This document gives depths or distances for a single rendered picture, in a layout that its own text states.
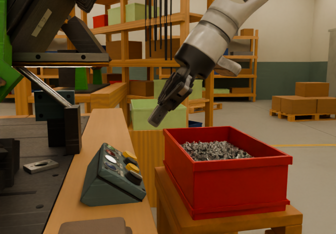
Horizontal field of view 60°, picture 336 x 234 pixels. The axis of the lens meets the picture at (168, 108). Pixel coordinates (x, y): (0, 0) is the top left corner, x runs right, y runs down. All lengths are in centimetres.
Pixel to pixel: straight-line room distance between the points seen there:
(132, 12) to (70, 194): 341
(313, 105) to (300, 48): 431
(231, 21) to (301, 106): 592
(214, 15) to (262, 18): 968
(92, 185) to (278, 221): 39
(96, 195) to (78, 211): 3
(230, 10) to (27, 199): 46
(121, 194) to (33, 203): 13
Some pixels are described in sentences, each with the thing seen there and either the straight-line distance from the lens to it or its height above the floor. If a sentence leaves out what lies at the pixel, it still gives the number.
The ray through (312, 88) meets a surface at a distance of 703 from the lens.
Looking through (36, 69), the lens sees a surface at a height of 102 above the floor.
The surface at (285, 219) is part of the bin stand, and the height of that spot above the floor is 79.
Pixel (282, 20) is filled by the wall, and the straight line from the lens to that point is 1046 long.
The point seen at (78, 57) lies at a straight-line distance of 68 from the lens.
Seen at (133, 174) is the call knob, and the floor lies 94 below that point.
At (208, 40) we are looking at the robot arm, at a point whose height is 115.
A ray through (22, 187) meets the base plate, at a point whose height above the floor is 90.
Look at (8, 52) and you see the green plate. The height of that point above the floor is 113.
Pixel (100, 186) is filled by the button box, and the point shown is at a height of 93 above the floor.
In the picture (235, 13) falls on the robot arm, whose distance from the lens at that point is 56.
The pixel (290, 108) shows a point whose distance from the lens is 635.
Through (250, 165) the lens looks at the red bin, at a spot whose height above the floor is 91.
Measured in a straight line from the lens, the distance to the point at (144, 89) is 365.
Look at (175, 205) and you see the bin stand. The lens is 67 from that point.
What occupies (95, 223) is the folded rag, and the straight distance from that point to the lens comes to 35.
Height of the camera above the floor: 110
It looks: 8 degrees down
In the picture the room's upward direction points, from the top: straight up
